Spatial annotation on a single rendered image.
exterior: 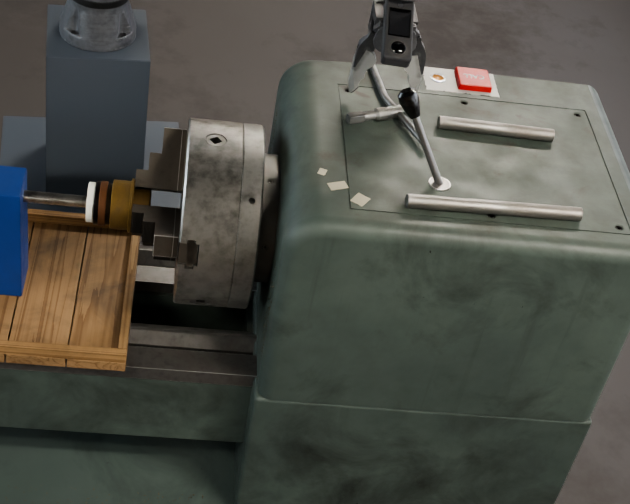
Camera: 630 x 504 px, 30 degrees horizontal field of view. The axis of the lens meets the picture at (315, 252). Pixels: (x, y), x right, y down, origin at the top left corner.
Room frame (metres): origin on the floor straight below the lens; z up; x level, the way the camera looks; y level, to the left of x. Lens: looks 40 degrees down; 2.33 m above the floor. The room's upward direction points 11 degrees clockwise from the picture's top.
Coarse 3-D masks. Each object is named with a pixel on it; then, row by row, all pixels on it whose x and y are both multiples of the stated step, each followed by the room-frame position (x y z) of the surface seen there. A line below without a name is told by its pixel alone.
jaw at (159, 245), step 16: (144, 208) 1.47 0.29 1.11; (160, 208) 1.48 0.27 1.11; (176, 208) 1.49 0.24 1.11; (144, 224) 1.43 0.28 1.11; (160, 224) 1.43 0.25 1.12; (176, 224) 1.44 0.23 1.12; (144, 240) 1.42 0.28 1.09; (160, 240) 1.39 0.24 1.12; (176, 240) 1.39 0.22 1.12; (192, 240) 1.39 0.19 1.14; (160, 256) 1.38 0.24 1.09; (176, 256) 1.39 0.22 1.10; (192, 256) 1.38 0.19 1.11
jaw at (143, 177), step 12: (168, 132) 1.59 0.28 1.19; (180, 132) 1.59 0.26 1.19; (168, 144) 1.58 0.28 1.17; (180, 144) 1.58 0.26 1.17; (156, 156) 1.56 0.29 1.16; (168, 156) 1.56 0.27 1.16; (180, 156) 1.57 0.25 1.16; (156, 168) 1.54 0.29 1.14; (168, 168) 1.55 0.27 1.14; (180, 168) 1.55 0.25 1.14; (144, 180) 1.53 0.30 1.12; (156, 180) 1.53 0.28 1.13; (168, 180) 1.54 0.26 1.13; (180, 180) 1.54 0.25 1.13; (180, 192) 1.55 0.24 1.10
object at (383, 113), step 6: (378, 108) 1.65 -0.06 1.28; (384, 108) 1.65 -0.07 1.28; (390, 108) 1.65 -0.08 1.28; (396, 108) 1.66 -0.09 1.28; (402, 108) 1.66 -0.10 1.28; (348, 114) 1.62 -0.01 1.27; (354, 114) 1.62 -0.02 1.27; (360, 114) 1.62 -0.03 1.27; (366, 114) 1.63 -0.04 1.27; (372, 114) 1.63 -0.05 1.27; (378, 114) 1.64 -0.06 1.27; (384, 114) 1.64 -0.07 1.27; (390, 114) 1.65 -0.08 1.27; (396, 114) 1.65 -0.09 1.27; (348, 120) 1.61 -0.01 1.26; (354, 120) 1.61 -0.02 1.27; (360, 120) 1.62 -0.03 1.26; (378, 120) 1.64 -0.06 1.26
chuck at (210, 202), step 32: (192, 128) 1.54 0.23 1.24; (224, 128) 1.56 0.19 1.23; (192, 160) 1.47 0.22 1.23; (224, 160) 1.48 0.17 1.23; (192, 192) 1.42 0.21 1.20; (224, 192) 1.44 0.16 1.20; (192, 224) 1.39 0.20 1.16; (224, 224) 1.40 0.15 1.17; (224, 256) 1.38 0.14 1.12; (192, 288) 1.38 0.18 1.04; (224, 288) 1.38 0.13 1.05
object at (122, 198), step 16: (96, 192) 1.48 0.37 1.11; (112, 192) 1.49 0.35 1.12; (128, 192) 1.49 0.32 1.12; (144, 192) 1.51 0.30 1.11; (96, 208) 1.47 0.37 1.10; (112, 208) 1.47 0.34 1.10; (128, 208) 1.47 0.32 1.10; (96, 224) 1.47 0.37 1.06; (112, 224) 1.46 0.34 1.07; (128, 224) 1.46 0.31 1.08
